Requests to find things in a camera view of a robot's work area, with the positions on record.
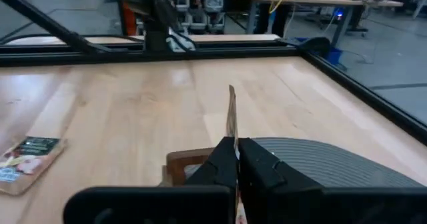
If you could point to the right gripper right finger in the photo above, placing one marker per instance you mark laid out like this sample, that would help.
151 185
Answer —
267 184

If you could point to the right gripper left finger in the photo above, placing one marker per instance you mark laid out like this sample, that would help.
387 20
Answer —
217 174

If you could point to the beige vanilla tea sachet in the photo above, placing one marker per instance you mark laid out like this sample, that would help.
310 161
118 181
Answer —
30 164
231 117

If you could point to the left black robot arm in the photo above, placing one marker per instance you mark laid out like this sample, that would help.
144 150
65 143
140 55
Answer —
156 34

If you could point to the wooden tea organizer box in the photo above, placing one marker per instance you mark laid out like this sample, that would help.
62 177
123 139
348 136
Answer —
175 170

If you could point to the blue storage bin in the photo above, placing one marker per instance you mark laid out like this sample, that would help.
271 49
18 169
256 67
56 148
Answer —
335 55

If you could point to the grey storage bin rack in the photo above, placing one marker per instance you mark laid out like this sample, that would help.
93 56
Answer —
200 17

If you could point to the wooden top workbench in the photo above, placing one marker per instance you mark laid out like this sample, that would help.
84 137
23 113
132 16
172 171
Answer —
317 0

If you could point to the black aluminium table frame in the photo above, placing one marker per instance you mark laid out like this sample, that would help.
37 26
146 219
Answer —
233 53

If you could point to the orange upright post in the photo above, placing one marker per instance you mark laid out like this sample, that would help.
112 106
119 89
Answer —
128 17

